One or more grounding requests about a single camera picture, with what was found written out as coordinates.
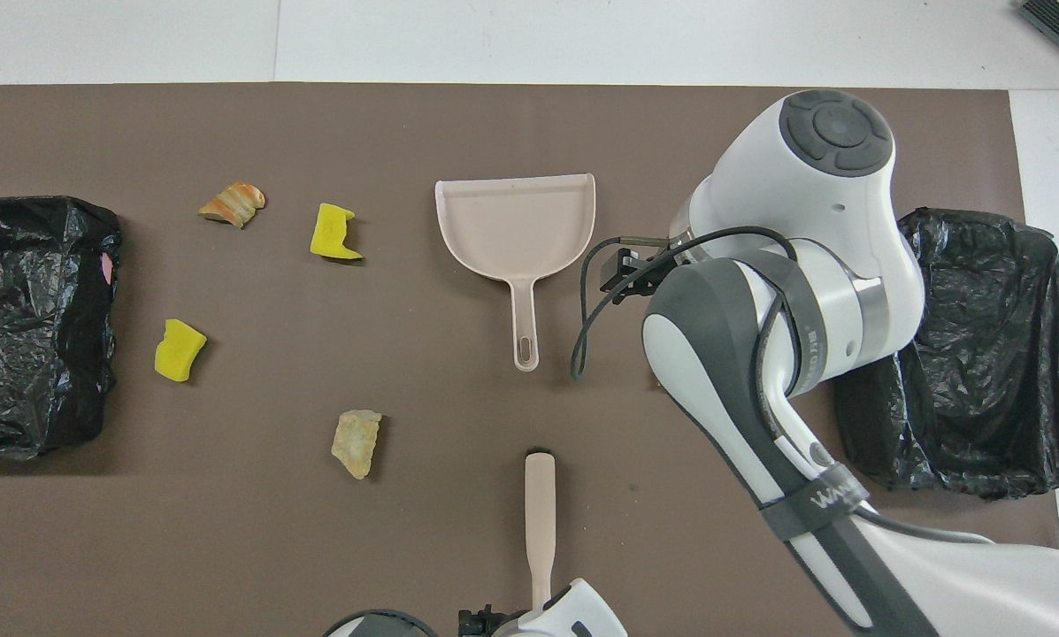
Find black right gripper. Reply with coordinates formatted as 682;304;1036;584
598;246;673;306

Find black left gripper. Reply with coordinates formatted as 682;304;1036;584
458;604;521;637

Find beige plastic dustpan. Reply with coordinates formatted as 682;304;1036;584
434;173;597;372

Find beige hand brush black bristles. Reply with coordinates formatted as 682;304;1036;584
524;451;556;613

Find pale beige foam chunk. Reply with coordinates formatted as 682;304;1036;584
331;409;383;480

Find notched yellow sponge piece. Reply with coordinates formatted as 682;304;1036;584
309;203;364;263

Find orange striped bread piece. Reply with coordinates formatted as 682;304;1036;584
198;180;266;230

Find black bag-lined bin pink spot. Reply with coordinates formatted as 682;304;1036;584
0;196;123;461

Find brown table mat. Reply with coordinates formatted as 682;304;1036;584
0;82;1059;637

